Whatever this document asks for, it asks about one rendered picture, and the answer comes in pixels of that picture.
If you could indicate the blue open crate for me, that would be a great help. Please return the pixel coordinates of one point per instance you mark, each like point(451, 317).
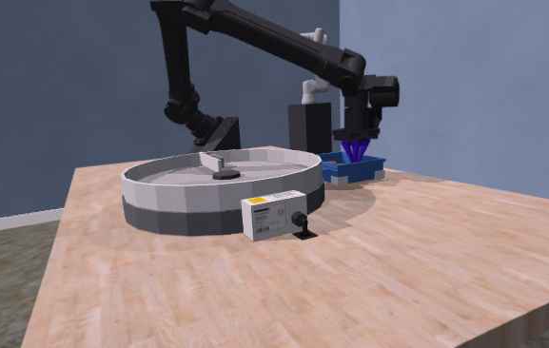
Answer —
point(344, 172)

